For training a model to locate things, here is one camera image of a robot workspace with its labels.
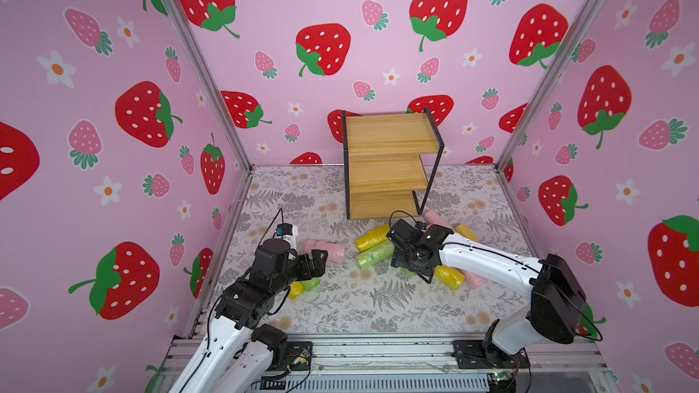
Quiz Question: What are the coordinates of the pink roll far left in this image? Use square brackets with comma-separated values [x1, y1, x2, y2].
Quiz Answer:
[304, 240, 346, 264]

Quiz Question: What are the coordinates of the pink roll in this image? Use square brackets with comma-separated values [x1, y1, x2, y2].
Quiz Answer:
[304, 240, 346, 264]
[422, 210, 453, 229]
[463, 271, 488, 289]

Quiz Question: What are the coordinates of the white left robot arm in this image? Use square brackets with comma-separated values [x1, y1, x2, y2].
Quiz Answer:
[170, 238, 329, 392]

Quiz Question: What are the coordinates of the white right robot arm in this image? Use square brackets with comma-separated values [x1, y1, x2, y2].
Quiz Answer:
[387, 219, 586, 368]

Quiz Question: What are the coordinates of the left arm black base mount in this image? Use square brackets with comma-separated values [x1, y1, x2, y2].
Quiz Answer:
[251, 324, 313, 384]

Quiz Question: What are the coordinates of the wooden three-tier black-frame shelf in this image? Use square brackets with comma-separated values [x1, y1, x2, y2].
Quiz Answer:
[341, 107, 445, 220]

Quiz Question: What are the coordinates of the pink roll upper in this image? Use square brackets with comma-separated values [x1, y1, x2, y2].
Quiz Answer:
[422, 210, 453, 229]

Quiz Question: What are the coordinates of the yellow roll with teal label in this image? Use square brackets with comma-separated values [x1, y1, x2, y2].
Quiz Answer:
[434, 266, 465, 291]

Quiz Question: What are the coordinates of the pink roll lower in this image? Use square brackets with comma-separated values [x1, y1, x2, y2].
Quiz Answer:
[463, 271, 488, 289]

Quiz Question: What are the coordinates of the light green roll with label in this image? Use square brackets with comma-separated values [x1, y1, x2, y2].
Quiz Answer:
[356, 240, 394, 270]

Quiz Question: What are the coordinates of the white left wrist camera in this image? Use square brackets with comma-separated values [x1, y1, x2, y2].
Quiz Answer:
[275, 223, 299, 250]

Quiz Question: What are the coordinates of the aluminium front rail frame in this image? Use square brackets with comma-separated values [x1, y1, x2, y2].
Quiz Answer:
[147, 334, 620, 392]

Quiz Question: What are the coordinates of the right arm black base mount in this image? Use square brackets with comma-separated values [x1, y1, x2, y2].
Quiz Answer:
[451, 319, 533, 392]

